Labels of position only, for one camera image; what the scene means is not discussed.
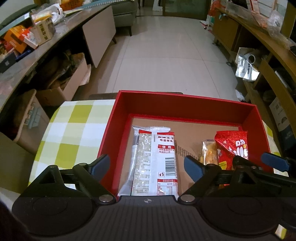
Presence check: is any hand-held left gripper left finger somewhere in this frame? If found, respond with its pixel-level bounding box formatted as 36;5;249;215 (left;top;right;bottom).
28;154;116;205

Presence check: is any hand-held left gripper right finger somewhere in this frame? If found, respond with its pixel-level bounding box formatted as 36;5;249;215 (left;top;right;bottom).
178;155;266;204

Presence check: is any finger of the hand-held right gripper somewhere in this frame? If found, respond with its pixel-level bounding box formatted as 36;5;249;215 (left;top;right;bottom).
261;152;296;173
232;156;296;189

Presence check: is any small clear cake packet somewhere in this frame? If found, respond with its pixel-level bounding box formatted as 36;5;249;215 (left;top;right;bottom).
200;139;219;165

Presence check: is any red snack packet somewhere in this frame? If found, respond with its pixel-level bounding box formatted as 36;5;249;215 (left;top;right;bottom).
215;131;249;171

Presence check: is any white red-label snack packet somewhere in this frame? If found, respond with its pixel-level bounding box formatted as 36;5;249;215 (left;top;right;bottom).
117;126;178;197

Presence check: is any red cardboard box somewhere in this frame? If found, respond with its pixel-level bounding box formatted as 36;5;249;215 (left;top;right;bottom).
97;90;281;197

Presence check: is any white blue box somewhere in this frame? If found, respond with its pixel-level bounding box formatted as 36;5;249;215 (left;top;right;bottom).
269;97;296;151

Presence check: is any green checked tablecloth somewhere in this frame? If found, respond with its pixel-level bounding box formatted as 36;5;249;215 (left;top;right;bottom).
28;100;281;189

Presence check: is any brown cardboard box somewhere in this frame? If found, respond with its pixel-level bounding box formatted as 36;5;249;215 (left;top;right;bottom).
35;52;91;107

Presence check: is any silver foil bag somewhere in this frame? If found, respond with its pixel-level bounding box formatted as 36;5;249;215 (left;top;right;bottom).
235;47;260;81

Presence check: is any long grey sideboard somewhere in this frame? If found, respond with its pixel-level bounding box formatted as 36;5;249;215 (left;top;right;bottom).
0;3;116;121

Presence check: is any clear plastic bag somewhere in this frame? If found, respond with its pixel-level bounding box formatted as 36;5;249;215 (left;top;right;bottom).
267;9;294;49

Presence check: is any dark blue box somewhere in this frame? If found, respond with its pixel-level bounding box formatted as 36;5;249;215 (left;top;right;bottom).
0;50;19;72

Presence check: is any white red small box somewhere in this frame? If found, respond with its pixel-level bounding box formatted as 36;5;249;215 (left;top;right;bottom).
22;29;38;49

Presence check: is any cream printed carton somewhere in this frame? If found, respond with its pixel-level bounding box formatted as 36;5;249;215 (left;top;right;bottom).
32;17;56;45

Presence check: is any grey sofa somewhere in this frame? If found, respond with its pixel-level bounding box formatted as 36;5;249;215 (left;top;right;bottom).
111;0;138;36

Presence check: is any glass door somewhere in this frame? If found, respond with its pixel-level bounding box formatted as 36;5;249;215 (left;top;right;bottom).
162;0;212;17

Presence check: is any white plastic bag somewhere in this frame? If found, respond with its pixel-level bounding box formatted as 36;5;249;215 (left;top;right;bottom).
31;3;64;25

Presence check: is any orange cardboard box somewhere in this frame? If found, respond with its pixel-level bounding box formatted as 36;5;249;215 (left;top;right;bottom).
60;0;84;11

